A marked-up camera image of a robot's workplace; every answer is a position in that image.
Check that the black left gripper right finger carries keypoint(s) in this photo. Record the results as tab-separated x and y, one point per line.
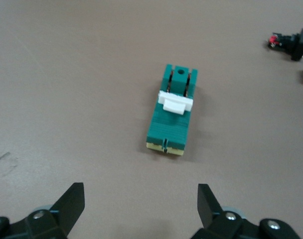
208	206

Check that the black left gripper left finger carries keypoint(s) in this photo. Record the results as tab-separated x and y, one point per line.
71	204

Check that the green load switch white lever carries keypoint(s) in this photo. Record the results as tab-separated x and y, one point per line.
170	124

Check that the black button red contact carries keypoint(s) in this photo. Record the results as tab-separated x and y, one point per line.
294	44

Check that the brown paper table cover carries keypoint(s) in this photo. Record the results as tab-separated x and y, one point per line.
66	74

